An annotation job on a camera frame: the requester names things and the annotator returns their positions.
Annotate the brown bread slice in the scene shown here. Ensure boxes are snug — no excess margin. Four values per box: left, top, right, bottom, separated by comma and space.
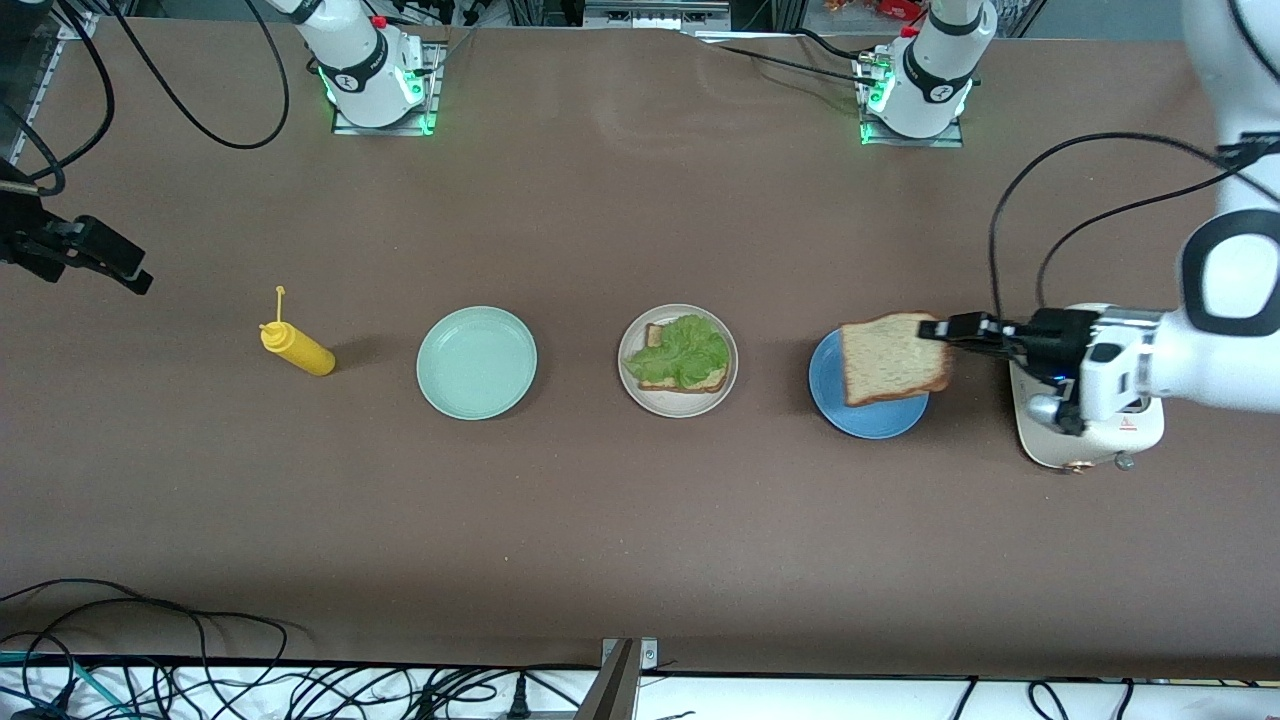
640, 322, 729, 394
838, 312, 953, 408

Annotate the yellow squeeze bottle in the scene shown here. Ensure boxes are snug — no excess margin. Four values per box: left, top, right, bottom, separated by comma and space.
259, 288, 337, 378

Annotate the green lettuce leaf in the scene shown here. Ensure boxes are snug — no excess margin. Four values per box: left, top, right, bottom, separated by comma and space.
625, 314, 731, 391

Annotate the blue plate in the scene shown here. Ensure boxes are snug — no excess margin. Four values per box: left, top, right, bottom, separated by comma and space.
808, 330, 931, 440

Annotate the beige plate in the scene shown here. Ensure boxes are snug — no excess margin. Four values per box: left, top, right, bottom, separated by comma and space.
617, 303, 739, 419

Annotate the pale green plate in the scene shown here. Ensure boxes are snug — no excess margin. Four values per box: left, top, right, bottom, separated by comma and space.
416, 305, 538, 421

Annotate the white toaster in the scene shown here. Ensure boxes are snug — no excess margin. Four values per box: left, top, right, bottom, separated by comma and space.
1008, 303, 1166, 473

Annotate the grey equipment box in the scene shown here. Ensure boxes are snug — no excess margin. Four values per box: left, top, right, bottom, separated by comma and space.
585, 0, 731, 29

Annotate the aluminium frame profile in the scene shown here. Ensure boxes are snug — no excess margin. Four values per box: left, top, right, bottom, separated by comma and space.
5, 0, 96, 166

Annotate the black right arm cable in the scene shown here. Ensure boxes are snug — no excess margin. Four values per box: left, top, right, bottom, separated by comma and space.
0, 0, 292, 197

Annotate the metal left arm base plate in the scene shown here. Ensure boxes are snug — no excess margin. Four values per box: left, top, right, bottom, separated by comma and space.
858, 55, 966, 149

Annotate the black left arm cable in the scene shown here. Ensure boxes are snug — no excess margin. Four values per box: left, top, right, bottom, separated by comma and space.
988, 131, 1280, 323

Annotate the black cable at arm base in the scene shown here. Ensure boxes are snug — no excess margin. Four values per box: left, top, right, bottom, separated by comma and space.
690, 30, 881, 86

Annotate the long looping black cable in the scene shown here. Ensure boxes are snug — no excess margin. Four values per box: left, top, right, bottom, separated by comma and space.
0, 578, 306, 696

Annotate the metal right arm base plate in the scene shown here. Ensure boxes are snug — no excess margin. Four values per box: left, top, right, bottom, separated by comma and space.
330, 40, 443, 136

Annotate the teal cable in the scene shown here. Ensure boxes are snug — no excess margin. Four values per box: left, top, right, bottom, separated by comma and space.
0, 650, 136, 719

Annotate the grey metal bracket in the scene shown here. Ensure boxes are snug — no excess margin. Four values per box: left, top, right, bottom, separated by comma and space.
575, 638, 659, 720

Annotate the black cable tangle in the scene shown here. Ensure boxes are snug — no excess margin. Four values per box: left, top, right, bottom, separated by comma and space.
150, 660, 601, 720

